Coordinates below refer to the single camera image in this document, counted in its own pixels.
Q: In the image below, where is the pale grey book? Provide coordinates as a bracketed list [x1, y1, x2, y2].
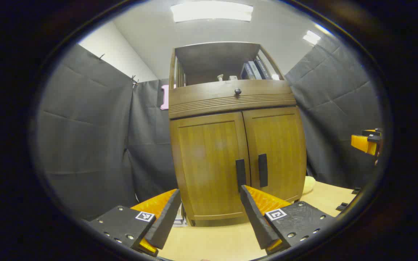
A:
[248, 61, 264, 80]

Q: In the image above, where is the large ceiling light panel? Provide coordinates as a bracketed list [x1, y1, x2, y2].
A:
[170, 1, 254, 23]

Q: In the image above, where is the wooden cabinet door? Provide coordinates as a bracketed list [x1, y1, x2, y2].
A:
[242, 106, 307, 203]
[170, 112, 251, 220]

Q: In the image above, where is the wooden cabinet drawer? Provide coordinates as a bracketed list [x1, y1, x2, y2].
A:
[168, 80, 296, 119]

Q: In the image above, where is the black door handle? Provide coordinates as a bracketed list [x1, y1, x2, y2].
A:
[258, 153, 269, 188]
[235, 159, 247, 192]

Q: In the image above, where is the wooden double-door shoe cabinet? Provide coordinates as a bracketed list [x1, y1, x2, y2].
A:
[168, 42, 307, 227]

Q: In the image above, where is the grey-blue book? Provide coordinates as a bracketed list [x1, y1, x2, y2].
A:
[241, 63, 256, 80]

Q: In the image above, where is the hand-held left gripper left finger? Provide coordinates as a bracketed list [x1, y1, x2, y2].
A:
[86, 188, 182, 258]

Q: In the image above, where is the black backdrop cloth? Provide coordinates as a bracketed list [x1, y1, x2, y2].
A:
[37, 34, 384, 221]

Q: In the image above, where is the small ceiling light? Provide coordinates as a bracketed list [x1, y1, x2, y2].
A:
[303, 30, 321, 45]

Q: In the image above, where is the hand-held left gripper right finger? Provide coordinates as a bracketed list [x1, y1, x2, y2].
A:
[240, 185, 338, 254]

